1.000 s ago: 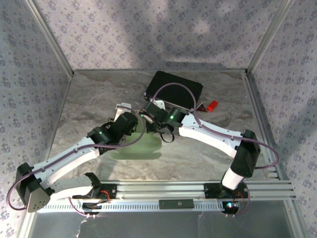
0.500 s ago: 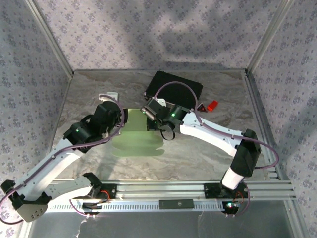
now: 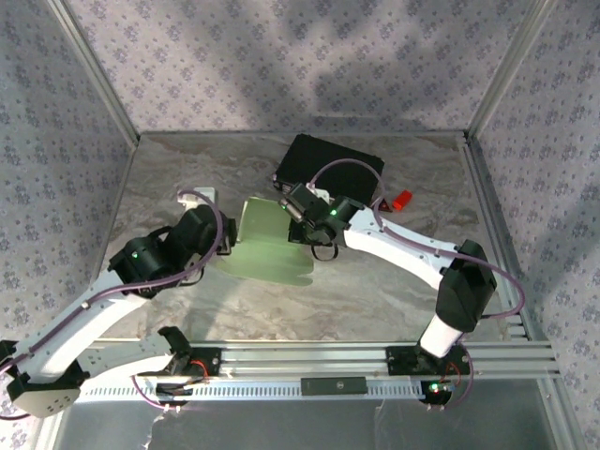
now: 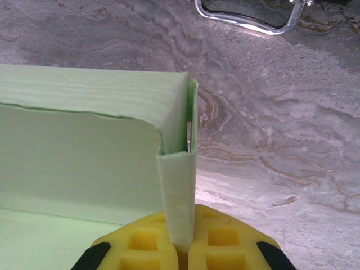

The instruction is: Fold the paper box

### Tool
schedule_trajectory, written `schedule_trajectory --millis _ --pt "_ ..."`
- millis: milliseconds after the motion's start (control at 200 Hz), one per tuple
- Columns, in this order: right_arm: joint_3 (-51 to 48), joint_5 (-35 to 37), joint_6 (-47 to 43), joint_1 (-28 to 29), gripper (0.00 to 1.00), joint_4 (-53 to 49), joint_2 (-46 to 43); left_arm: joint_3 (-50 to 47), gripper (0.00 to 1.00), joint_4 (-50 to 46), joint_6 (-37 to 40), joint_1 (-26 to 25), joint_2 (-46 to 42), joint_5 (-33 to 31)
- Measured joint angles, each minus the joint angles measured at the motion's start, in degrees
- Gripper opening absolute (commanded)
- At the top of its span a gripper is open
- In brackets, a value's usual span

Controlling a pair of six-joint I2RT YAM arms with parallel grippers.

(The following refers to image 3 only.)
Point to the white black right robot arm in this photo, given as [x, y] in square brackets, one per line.
[398, 239]

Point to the light green cloth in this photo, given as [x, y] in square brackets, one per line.
[262, 262]

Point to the small red plastic block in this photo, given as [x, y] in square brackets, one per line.
[402, 200]

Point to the circuit board with lights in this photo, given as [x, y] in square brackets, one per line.
[438, 391]

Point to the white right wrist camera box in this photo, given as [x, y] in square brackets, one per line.
[319, 192]

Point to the aluminium frame post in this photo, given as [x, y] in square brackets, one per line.
[511, 65]
[100, 79]

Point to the red black triangular badge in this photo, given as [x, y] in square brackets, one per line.
[382, 207]

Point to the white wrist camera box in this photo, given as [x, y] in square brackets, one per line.
[319, 192]
[201, 193]

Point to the small black bar device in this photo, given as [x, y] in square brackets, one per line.
[333, 385]

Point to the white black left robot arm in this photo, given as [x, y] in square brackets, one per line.
[70, 319]

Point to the aluminium side rail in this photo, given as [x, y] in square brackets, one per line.
[487, 211]

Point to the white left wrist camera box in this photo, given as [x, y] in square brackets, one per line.
[201, 193]

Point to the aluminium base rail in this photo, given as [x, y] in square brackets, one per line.
[304, 358]

